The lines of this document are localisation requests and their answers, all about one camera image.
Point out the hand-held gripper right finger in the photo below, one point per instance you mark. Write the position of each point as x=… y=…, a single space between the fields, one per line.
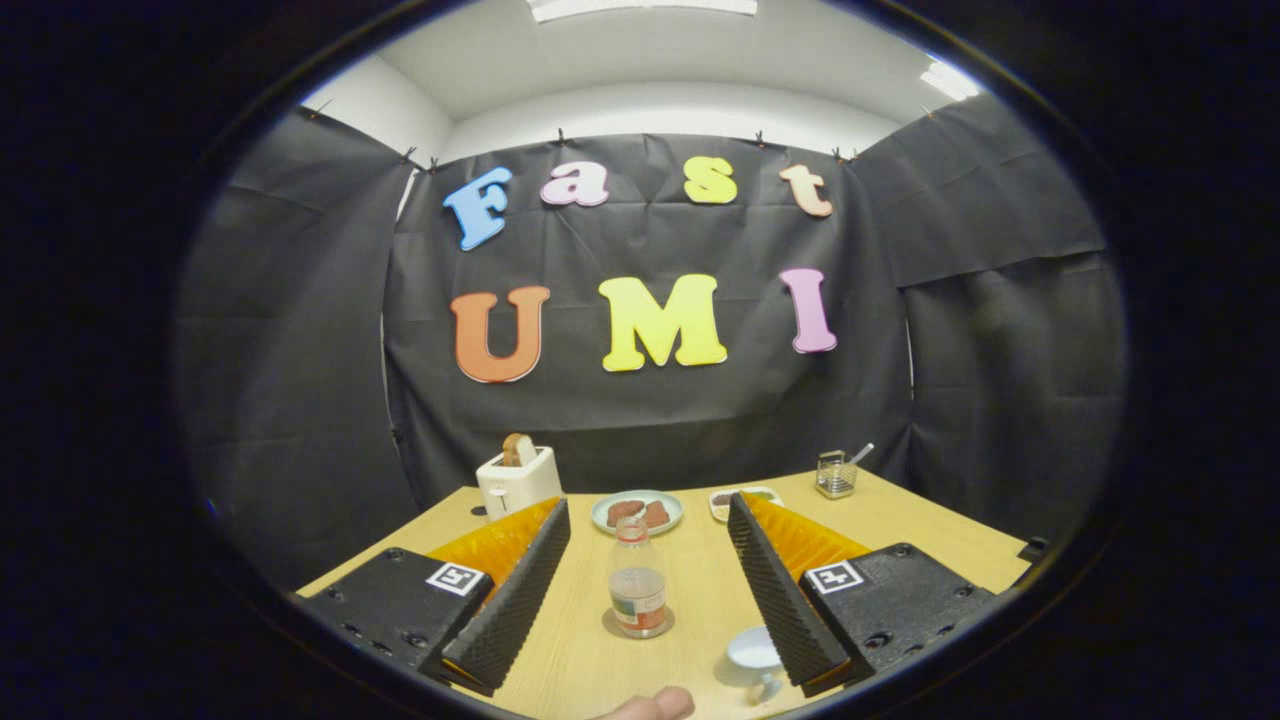
x=780 y=600

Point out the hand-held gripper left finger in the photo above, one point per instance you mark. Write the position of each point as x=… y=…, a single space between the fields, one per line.
x=510 y=605

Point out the white cup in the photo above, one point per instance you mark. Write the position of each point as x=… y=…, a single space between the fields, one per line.
x=752 y=650

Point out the brown round coaster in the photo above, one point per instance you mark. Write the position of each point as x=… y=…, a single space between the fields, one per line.
x=612 y=625

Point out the clear plastic juice bottle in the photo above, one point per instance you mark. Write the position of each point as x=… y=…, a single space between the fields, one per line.
x=638 y=595

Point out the wooden table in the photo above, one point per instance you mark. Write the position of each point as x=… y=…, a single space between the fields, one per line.
x=690 y=570

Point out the small white dish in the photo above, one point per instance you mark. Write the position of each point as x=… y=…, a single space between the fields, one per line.
x=720 y=505

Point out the white toaster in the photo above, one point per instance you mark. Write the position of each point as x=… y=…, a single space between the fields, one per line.
x=515 y=485

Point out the pale green plate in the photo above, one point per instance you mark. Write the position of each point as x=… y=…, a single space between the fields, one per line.
x=600 y=515

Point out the clear glass jar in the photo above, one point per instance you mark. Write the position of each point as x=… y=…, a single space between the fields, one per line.
x=835 y=477

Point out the brown meat piece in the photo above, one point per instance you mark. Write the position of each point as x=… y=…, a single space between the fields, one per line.
x=625 y=512
x=657 y=515

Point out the toasted bread slice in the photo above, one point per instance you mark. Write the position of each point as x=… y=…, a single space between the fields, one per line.
x=517 y=450

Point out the small dark object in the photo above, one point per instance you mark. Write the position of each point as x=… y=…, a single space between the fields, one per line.
x=1034 y=550

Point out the black backdrop cloth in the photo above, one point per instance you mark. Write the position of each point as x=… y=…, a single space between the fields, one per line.
x=650 y=240

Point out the small ceiling light panel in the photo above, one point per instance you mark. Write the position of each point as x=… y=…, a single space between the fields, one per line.
x=950 y=82

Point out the large ceiling light panel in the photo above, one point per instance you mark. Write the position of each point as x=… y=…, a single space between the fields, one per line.
x=640 y=8

